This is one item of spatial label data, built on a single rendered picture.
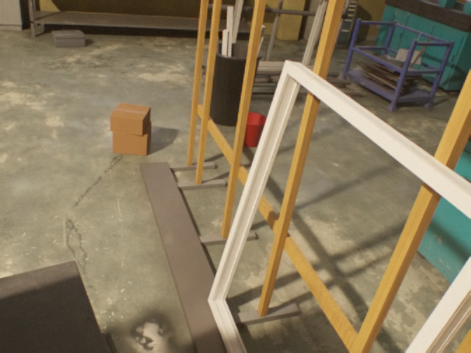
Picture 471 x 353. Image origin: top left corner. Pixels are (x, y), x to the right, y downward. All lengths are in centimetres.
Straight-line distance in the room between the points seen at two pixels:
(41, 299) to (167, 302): 121
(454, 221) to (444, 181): 197
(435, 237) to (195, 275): 167
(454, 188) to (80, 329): 112
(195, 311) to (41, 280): 114
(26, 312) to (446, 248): 260
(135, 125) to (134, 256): 138
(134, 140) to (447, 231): 261
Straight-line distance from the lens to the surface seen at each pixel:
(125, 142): 397
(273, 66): 645
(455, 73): 778
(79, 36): 717
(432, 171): 122
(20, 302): 155
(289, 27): 907
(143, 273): 279
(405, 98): 638
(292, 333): 261
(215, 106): 469
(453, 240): 319
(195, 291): 263
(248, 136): 428
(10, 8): 799
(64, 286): 157
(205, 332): 244
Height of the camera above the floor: 195
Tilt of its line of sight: 31 degrees down
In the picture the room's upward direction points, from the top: 8 degrees clockwise
